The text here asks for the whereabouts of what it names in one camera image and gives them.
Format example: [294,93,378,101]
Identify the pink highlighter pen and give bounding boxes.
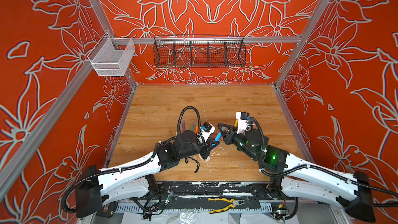
[177,118,181,133]

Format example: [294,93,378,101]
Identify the white wire mesh basket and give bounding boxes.
[88,33,136,77]

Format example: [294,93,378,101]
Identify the blue marker pen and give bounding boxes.
[215,133,222,141]

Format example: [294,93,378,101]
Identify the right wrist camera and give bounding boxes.
[236,112,250,134]

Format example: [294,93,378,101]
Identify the yellow black pliers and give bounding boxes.
[207,197,246,215]

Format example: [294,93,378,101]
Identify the black wire wall basket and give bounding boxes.
[153,34,247,68]

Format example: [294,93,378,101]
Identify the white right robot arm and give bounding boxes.
[217,123,398,223]

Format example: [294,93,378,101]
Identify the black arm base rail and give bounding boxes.
[145,181,282,200]

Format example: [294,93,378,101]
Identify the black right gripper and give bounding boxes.
[217,122,260,162]

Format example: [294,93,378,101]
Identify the purple marker pen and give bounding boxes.
[182,119,187,132]

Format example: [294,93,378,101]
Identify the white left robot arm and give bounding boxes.
[61,131,220,218]

